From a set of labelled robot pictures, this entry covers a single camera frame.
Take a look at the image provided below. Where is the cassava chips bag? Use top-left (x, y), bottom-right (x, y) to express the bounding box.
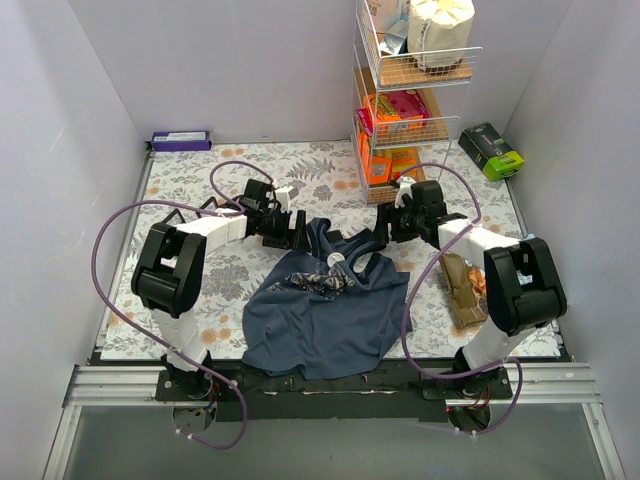
top-left (439, 233), bottom-right (541, 330)

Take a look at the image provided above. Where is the floral patterned table mat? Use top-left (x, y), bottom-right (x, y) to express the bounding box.
top-left (99, 139), bottom-right (564, 361)

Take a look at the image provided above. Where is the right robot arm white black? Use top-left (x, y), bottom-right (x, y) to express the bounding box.
top-left (373, 177), bottom-right (567, 398)

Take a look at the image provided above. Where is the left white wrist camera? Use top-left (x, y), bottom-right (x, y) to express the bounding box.
top-left (274, 186), bottom-right (299, 212)

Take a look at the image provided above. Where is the orange yellow box bottom front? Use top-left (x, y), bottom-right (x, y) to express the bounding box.
top-left (391, 148), bottom-right (419, 174)

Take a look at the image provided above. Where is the black display case pink brooch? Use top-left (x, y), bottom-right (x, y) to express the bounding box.
top-left (196, 195), bottom-right (243, 218)

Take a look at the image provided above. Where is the navy blue printed t-shirt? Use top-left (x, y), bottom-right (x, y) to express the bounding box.
top-left (242, 218), bottom-right (410, 380)

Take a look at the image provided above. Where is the white wire shelf rack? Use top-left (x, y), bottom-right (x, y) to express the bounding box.
top-left (351, 1), bottom-right (483, 205)

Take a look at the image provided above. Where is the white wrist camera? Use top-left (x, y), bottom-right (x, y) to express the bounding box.
top-left (274, 186), bottom-right (299, 212)
top-left (394, 175), bottom-right (416, 208)

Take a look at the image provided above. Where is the orange box bottom left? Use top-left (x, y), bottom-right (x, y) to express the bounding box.
top-left (367, 155), bottom-right (392, 185)

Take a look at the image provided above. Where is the cream paper wrapped roll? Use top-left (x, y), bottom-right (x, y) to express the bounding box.
top-left (407, 0), bottom-right (475, 73)

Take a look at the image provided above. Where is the black green box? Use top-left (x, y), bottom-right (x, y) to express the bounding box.
top-left (458, 122), bottom-right (524, 182)

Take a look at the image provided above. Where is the magenta pink box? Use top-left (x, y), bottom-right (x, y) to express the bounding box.
top-left (387, 90), bottom-right (430, 120)

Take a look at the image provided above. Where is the pink white carton top shelf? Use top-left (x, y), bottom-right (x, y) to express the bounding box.
top-left (367, 0), bottom-right (411, 33)

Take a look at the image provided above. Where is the orange snack box upper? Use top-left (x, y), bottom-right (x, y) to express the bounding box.
top-left (363, 93), bottom-right (401, 122)

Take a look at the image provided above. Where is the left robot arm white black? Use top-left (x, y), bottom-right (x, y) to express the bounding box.
top-left (131, 179), bottom-right (311, 400)

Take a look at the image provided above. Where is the black display case gold brooch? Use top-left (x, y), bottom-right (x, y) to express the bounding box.
top-left (162, 208), bottom-right (189, 226)

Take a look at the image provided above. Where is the teal blue box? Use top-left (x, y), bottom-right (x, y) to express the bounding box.
top-left (379, 20), bottom-right (409, 56)

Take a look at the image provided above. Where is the aluminium rail frame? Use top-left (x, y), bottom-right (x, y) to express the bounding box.
top-left (41, 144), bottom-right (626, 480)

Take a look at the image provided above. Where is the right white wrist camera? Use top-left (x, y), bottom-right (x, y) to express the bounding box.
top-left (394, 175), bottom-right (416, 208)

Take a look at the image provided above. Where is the purple flat box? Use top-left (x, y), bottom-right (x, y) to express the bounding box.
top-left (150, 131), bottom-right (212, 152)

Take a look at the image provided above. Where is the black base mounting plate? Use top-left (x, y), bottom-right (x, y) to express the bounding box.
top-left (154, 360), bottom-right (514, 422)

